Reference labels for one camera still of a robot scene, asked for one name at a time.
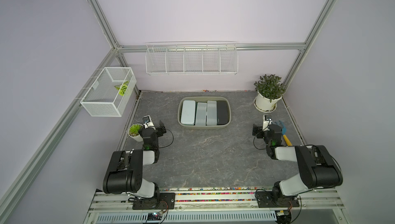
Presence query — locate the grey-green plastic storage box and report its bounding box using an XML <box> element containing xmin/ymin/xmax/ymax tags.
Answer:
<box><xmin>178</xmin><ymin>96</ymin><xmax>231</xmax><ymax>129</ymax></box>

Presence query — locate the blue yellow garden fork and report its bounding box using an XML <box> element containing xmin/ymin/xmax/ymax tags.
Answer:
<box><xmin>278</xmin><ymin>120</ymin><xmax>292</xmax><ymax>147</ymax></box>

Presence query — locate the white mesh wall basket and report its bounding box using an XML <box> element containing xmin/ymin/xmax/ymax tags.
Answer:
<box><xmin>80</xmin><ymin>67</ymin><xmax>136</xmax><ymax>117</ymax></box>

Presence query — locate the long white wire wall basket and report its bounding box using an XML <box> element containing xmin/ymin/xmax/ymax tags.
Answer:
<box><xmin>145</xmin><ymin>42</ymin><xmax>239</xmax><ymax>75</ymax></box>

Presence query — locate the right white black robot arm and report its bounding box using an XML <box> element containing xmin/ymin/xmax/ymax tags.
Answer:
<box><xmin>252</xmin><ymin>124</ymin><xmax>343</xmax><ymax>198</ymax></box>

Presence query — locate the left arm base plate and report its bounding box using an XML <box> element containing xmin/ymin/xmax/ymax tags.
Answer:
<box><xmin>132</xmin><ymin>193</ymin><xmax>175</xmax><ymax>210</ymax></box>

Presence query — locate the light blue pencil case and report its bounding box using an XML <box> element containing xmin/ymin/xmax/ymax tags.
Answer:
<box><xmin>180</xmin><ymin>100</ymin><xmax>196</xmax><ymax>125</ymax></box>

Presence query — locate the black pencil case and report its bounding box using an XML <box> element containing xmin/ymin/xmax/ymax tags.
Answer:
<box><xmin>217</xmin><ymin>100</ymin><xmax>229</xmax><ymax>125</ymax></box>

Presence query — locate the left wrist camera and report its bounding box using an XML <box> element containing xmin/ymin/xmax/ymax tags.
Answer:
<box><xmin>143</xmin><ymin>115</ymin><xmax>154</xmax><ymax>129</ymax></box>

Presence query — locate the large potted green plant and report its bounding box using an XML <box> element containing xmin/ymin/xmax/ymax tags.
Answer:
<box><xmin>254</xmin><ymin>75</ymin><xmax>286</xmax><ymax>113</ymax></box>

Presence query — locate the small potted succulent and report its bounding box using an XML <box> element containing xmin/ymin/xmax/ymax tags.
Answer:
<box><xmin>128</xmin><ymin>123</ymin><xmax>143</xmax><ymax>142</ymax></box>

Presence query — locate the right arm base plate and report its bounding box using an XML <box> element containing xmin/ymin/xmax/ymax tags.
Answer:
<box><xmin>254</xmin><ymin>189</ymin><xmax>300</xmax><ymax>209</ymax></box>

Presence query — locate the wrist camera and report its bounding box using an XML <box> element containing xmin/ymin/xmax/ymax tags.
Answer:
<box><xmin>143</xmin><ymin>115</ymin><xmax>154</xmax><ymax>129</ymax></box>
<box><xmin>262</xmin><ymin>115</ymin><xmax>273</xmax><ymax>131</ymax></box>

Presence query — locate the aluminium rail frame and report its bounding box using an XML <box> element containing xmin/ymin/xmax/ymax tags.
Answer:
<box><xmin>84</xmin><ymin>187</ymin><xmax>352</xmax><ymax>224</ymax></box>

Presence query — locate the green leaf toy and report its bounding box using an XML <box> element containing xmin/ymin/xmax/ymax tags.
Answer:
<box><xmin>115</xmin><ymin>81</ymin><xmax>129</xmax><ymax>96</ymax></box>

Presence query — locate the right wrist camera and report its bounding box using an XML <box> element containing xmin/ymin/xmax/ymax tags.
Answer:
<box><xmin>262</xmin><ymin>115</ymin><xmax>273</xmax><ymax>131</ymax></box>

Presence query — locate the clear pencil case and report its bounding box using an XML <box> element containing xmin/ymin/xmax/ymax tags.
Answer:
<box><xmin>195</xmin><ymin>102</ymin><xmax>207</xmax><ymax>126</ymax></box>
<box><xmin>206</xmin><ymin>100</ymin><xmax>218</xmax><ymax>126</ymax></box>

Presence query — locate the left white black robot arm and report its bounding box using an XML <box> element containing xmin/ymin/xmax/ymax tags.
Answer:
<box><xmin>102</xmin><ymin>121</ymin><xmax>167</xmax><ymax>198</ymax></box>

